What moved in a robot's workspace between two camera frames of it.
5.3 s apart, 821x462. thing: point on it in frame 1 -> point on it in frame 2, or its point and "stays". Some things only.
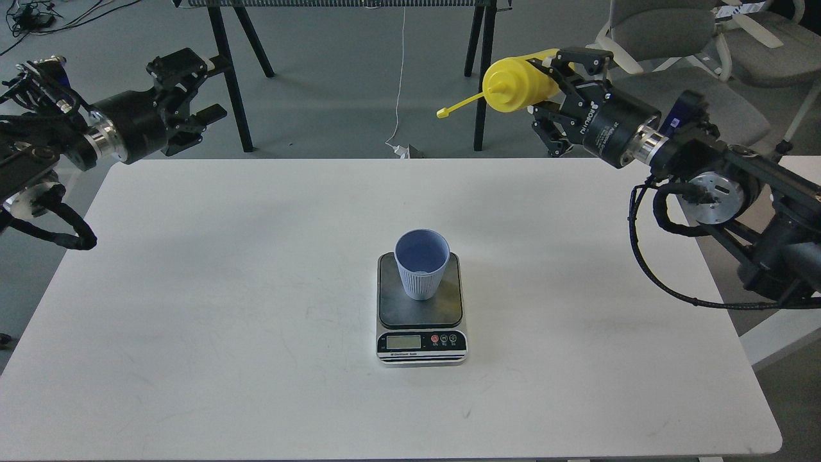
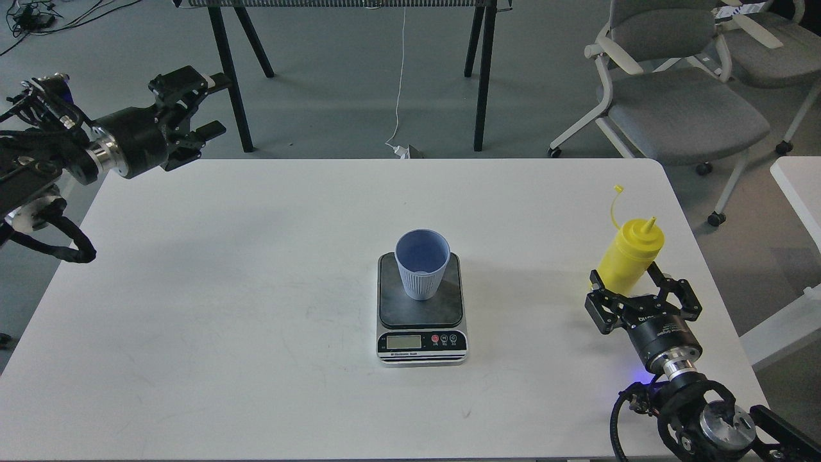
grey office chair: x=662 y=48 stays
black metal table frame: x=487 y=9 stays
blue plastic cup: x=422 y=255 stays
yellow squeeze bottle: x=512 y=83 -> x=633 y=249
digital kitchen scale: x=411 y=332 stays
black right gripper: x=611 y=128 -> x=666 y=340
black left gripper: x=131 y=125 -> x=135 y=140
